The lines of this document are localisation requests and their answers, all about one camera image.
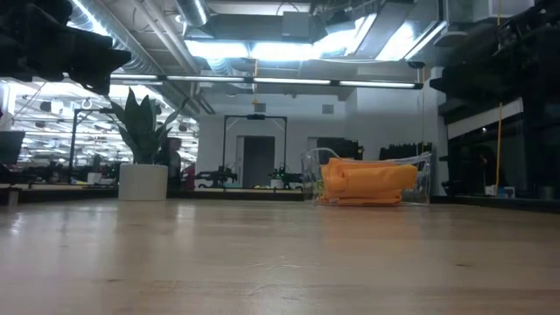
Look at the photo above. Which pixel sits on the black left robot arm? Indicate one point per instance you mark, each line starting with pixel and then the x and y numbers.
pixel 57 44

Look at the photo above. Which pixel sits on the office desk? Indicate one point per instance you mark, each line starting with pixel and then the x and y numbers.
pixel 57 192

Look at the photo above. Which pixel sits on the potted snake plant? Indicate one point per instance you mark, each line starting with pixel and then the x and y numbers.
pixel 142 175

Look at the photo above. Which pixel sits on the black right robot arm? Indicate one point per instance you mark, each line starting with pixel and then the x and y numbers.
pixel 503 57

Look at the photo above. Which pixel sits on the grey ceiling junction box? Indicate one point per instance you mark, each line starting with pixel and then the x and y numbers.
pixel 296 25

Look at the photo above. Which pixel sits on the silver spiral air duct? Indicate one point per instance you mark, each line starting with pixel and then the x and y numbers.
pixel 192 11

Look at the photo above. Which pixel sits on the black background gantry frame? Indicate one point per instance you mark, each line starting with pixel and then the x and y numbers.
pixel 255 117

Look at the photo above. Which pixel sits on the black computer monitor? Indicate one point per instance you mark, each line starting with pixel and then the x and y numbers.
pixel 9 146

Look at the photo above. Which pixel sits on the person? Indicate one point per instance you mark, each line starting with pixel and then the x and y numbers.
pixel 173 164

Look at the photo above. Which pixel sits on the long ceiling light bar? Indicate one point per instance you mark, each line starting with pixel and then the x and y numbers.
pixel 341 82
pixel 175 78

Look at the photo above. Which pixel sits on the clear plastic bin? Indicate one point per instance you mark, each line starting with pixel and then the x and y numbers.
pixel 420 179

